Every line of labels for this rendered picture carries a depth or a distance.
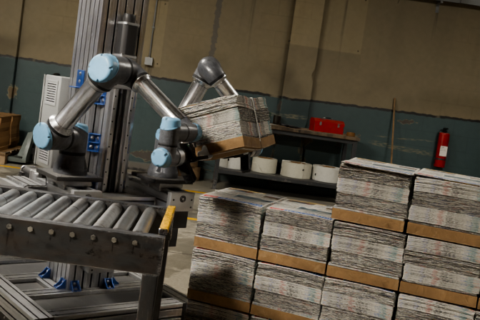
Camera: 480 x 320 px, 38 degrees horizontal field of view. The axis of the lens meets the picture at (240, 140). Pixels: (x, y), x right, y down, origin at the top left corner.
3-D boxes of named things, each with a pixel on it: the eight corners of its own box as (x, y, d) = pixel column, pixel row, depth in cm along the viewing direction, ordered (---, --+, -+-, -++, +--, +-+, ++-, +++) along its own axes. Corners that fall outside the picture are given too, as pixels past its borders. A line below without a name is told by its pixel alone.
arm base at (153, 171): (141, 172, 343) (143, 153, 342) (166, 173, 352) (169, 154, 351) (157, 178, 331) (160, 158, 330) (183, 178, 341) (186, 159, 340)
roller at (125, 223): (141, 214, 267) (137, 202, 266) (126, 241, 220) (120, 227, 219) (129, 218, 267) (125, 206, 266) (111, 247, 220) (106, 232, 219)
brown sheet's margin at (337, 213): (348, 207, 312) (349, 198, 311) (413, 219, 302) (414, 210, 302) (330, 218, 276) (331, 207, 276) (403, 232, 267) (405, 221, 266)
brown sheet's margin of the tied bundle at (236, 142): (199, 161, 309) (198, 151, 309) (258, 147, 298) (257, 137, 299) (183, 159, 294) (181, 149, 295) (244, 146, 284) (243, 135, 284)
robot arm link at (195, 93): (151, 146, 346) (204, 51, 343) (154, 144, 361) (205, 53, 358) (172, 158, 347) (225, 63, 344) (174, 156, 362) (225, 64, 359)
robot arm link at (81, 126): (91, 153, 311) (95, 123, 310) (70, 153, 300) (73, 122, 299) (72, 148, 317) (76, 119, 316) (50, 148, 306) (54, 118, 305)
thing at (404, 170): (356, 159, 308) (356, 156, 308) (421, 170, 298) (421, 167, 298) (339, 163, 273) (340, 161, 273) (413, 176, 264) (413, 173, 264)
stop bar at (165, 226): (176, 211, 264) (176, 206, 264) (168, 236, 221) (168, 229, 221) (167, 210, 264) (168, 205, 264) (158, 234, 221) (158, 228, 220)
